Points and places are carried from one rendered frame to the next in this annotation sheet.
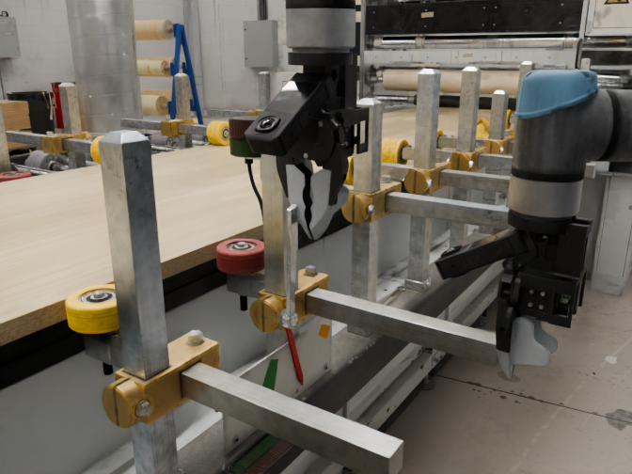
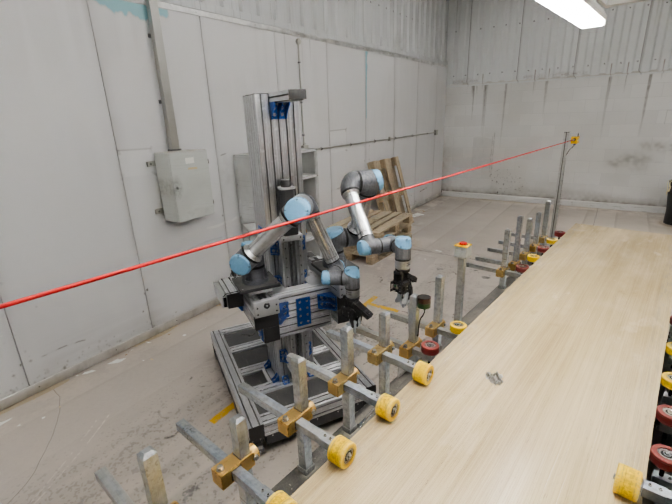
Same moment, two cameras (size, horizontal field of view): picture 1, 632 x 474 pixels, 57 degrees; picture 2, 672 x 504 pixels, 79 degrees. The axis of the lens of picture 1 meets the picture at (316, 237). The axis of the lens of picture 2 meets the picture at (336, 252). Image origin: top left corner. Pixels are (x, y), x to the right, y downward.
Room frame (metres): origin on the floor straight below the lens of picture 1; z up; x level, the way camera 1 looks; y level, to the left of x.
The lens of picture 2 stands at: (2.51, -0.08, 1.91)
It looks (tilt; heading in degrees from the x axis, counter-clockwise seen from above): 19 degrees down; 188
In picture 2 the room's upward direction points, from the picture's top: 2 degrees counter-clockwise
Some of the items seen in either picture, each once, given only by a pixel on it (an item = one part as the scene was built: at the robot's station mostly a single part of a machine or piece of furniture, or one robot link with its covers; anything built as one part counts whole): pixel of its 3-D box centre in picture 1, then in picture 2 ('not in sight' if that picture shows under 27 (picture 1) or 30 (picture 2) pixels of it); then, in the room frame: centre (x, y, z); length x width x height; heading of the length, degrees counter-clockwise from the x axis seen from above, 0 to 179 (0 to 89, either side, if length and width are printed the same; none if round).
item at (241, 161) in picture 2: not in sight; (282, 219); (-1.97, -1.29, 0.78); 0.90 x 0.45 x 1.55; 153
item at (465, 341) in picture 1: (348, 311); (393, 342); (0.76, -0.05, 0.84); 0.43 x 0.03 x 0.04; 57
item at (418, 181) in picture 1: (427, 177); (344, 380); (1.21, -0.24, 0.95); 0.14 x 0.06 x 0.05; 147
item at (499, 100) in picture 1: (493, 177); (245, 481); (1.61, -0.50, 0.86); 0.04 x 0.04 x 0.48; 57
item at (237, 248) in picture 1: (243, 276); (429, 354); (0.87, 0.12, 0.85); 0.08 x 0.08 x 0.11
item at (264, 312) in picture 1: (289, 300); (411, 347); (0.79, 0.04, 0.85); 0.14 x 0.06 x 0.05; 147
